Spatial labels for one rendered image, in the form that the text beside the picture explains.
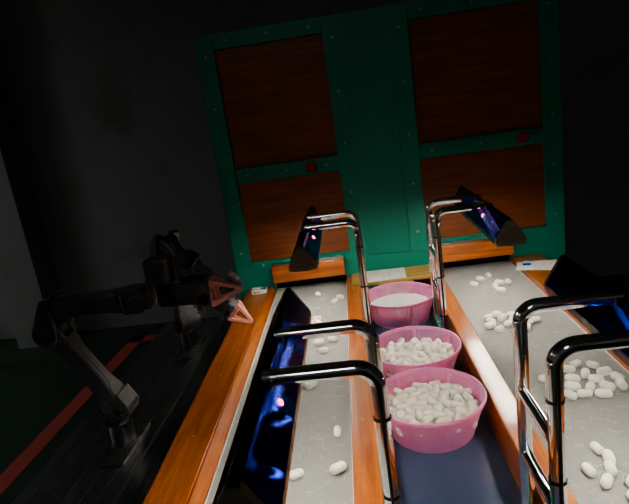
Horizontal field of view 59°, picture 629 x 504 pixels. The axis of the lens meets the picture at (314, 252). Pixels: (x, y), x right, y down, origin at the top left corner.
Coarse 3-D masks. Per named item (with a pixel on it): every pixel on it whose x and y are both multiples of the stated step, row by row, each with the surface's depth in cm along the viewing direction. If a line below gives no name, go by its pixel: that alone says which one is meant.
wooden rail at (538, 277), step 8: (512, 256) 226; (520, 256) 225; (528, 256) 223; (536, 256) 222; (528, 272) 205; (536, 272) 204; (544, 272) 203; (536, 280) 197; (544, 280) 195; (568, 312) 169; (576, 320) 164; (584, 328) 158; (608, 352) 144
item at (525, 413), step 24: (528, 312) 88; (576, 336) 74; (600, 336) 73; (624, 336) 73; (528, 360) 90; (552, 360) 74; (528, 384) 91; (552, 384) 75; (528, 408) 87; (552, 408) 76; (528, 432) 93; (552, 432) 77; (528, 456) 93; (552, 456) 78; (528, 480) 96; (552, 480) 79
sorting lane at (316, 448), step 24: (312, 288) 231; (336, 288) 227; (312, 312) 204; (336, 312) 200; (264, 336) 188; (336, 336) 180; (312, 360) 165; (336, 360) 163; (336, 384) 149; (240, 408) 144; (312, 408) 139; (336, 408) 137; (312, 432) 129; (312, 456) 120; (336, 456) 118; (216, 480) 116; (312, 480) 112; (336, 480) 111
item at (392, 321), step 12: (372, 288) 211; (384, 288) 214; (396, 288) 214; (420, 288) 209; (372, 300) 210; (432, 300) 197; (372, 312) 198; (384, 312) 193; (396, 312) 191; (408, 312) 191; (420, 312) 193; (384, 324) 196; (396, 324) 194; (408, 324) 194
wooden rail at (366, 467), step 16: (352, 288) 216; (352, 304) 199; (352, 336) 172; (352, 352) 161; (352, 384) 143; (368, 384) 141; (352, 400) 135; (368, 400) 134; (352, 416) 128; (368, 416) 127; (352, 432) 122; (368, 432) 121; (352, 448) 116; (368, 448) 115; (368, 464) 110; (368, 480) 106; (368, 496) 102
